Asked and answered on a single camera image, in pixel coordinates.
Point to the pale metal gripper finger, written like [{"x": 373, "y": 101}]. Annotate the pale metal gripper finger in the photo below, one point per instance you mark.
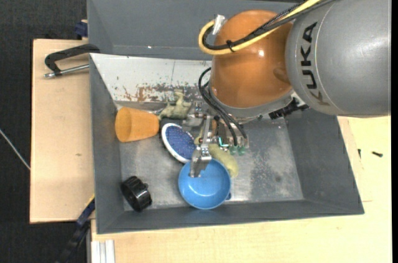
[
  {"x": 200, "y": 159},
  {"x": 194, "y": 122}
]

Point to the blue and white oval brush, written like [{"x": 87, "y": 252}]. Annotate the blue and white oval brush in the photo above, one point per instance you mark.
[{"x": 178, "y": 142}]

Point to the blue plastic bowl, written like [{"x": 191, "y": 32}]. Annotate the blue plastic bowl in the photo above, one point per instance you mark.
[{"x": 206, "y": 190}]

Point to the grey metal bin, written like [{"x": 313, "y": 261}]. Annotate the grey metal bin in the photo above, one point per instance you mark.
[{"x": 267, "y": 162}]

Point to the orange plastic cup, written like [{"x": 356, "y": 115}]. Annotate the orange plastic cup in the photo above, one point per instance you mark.
[{"x": 135, "y": 125}]

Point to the black ribbed round knob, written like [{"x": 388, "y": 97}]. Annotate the black ribbed round knob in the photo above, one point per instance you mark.
[{"x": 136, "y": 194}]

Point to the pale wood flat board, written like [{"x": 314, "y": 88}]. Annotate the pale wood flat board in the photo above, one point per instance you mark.
[{"x": 59, "y": 146}]

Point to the small black screw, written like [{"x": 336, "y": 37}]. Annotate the small black screw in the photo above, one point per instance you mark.
[{"x": 378, "y": 154}]

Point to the black cylinder on white bracket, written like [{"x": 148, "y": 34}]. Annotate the black cylinder on white bracket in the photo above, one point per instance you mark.
[{"x": 284, "y": 111}]

